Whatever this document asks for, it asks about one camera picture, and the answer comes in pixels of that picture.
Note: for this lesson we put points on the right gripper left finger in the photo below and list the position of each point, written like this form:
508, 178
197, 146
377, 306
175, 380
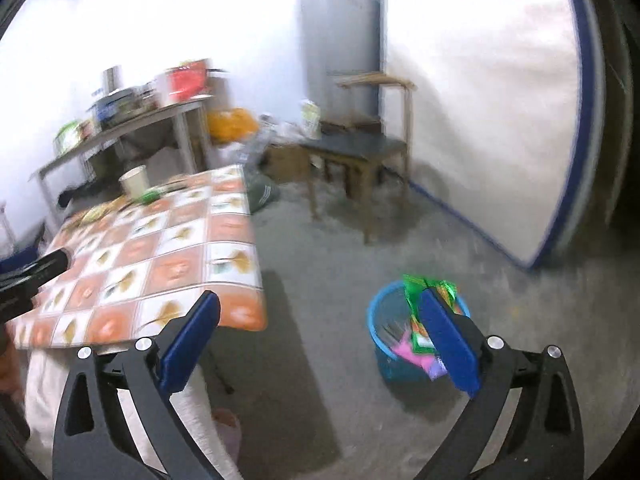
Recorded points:
92, 439

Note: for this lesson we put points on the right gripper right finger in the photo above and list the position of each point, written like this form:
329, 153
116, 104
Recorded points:
544, 440

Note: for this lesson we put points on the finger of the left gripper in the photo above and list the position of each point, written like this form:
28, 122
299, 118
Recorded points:
19, 287

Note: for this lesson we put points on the pink purple snack bag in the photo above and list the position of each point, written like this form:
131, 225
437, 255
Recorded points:
427, 362

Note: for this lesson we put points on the blue trash bin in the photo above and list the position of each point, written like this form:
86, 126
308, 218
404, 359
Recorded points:
392, 311

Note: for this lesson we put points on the patterned tablecloth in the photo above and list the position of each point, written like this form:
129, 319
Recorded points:
141, 266

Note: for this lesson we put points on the white paper cup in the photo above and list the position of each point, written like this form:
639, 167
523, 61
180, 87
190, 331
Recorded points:
135, 182

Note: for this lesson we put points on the green packet on side table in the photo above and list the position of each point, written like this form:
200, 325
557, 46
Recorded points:
67, 138

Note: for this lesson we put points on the small green wrapper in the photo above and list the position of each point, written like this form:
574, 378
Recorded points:
152, 195

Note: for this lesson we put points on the metal utensil holder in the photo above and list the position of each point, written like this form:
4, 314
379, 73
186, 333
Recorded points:
111, 79

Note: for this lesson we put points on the orange plastic bag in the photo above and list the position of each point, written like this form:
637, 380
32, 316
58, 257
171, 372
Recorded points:
226, 126

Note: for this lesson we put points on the red plastic bag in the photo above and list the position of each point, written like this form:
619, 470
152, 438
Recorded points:
181, 83

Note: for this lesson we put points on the wooden chair near fridge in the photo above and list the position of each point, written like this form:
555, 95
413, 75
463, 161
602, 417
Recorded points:
362, 151

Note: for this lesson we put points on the white mattress with blue edge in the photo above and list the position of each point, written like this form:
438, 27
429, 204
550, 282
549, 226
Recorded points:
507, 115

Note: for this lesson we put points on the grey refrigerator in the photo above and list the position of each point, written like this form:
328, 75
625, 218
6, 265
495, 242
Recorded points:
339, 39

